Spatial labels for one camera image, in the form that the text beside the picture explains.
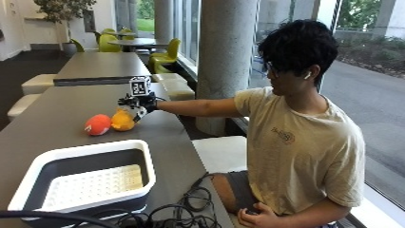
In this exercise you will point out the yellow plush toy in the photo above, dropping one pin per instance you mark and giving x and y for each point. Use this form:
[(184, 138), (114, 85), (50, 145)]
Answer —
[(122, 120)]

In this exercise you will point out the white marker cube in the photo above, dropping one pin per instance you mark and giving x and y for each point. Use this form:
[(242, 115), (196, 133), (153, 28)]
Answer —
[(138, 85)]

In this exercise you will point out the red plush toy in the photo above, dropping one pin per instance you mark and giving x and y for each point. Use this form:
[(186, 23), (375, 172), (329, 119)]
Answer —
[(97, 124)]

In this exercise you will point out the white stool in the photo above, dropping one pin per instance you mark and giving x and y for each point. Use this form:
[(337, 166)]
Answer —
[(22, 106), (177, 89), (168, 77), (38, 83)]

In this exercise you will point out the grey long table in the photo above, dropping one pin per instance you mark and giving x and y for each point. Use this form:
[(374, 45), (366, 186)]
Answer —
[(101, 68)]

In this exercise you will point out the yellow-green chair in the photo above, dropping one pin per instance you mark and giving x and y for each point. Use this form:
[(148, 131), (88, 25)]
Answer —
[(126, 33), (165, 55), (108, 43)]

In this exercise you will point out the white bench seat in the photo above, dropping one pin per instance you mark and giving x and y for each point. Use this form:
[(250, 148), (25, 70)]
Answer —
[(220, 154)]

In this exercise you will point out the round grey table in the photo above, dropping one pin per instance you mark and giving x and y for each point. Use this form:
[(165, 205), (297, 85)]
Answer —
[(138, 42)]

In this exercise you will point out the white and grey tub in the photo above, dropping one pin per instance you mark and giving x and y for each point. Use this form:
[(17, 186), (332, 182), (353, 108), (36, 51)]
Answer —
[(86, 180)]

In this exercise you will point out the concrete pillar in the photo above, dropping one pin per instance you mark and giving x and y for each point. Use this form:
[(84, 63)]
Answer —
[(164, 20), (225, 63)]

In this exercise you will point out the person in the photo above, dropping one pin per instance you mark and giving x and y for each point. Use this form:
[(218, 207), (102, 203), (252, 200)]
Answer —
[(301, 126)]

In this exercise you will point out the potted tree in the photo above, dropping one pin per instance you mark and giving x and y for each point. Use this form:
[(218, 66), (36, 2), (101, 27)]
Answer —
[(62, 19)]

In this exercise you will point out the white earbud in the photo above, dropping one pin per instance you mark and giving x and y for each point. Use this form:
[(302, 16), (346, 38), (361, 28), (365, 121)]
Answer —
[(308, 75)]

